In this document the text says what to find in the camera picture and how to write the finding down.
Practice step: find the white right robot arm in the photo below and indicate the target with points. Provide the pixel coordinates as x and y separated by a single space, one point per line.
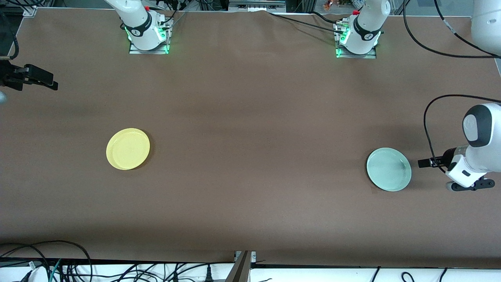
137 19

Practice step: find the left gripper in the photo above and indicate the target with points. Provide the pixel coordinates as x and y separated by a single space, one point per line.
447 158

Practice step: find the pale green plate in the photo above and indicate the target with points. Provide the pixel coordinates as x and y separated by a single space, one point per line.
388 169

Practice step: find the brown table cover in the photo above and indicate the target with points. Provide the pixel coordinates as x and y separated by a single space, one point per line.
250 196

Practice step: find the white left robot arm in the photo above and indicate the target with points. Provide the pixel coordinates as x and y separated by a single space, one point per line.
368 23

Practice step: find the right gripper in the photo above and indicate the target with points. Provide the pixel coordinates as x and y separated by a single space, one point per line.
8 73

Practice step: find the black power plug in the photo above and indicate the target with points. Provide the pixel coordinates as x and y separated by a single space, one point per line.
209 274

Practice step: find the aluminium profile post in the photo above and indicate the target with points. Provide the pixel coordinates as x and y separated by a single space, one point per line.
242 270

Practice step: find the aluminium frame corner bracket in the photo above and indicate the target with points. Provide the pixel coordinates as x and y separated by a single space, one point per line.
30 11

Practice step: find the yellow plate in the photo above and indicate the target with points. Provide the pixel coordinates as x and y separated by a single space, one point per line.
128 149

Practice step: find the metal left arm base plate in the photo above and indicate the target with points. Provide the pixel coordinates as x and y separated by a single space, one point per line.
370 56

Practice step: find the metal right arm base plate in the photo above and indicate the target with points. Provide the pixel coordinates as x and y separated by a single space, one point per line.
156 51

